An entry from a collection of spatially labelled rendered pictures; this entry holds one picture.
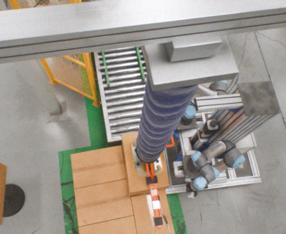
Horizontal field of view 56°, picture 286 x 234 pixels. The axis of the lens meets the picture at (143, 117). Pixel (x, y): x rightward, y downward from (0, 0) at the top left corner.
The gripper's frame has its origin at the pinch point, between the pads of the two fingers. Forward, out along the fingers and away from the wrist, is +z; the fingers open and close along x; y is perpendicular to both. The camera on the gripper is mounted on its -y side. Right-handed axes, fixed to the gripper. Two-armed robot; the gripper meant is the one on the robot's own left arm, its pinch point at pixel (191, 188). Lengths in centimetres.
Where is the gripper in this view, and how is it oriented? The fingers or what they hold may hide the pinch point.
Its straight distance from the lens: 219.2
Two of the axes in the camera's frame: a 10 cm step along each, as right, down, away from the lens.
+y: -9.9, 0.9, -1.0
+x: 1.2, 9.3, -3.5
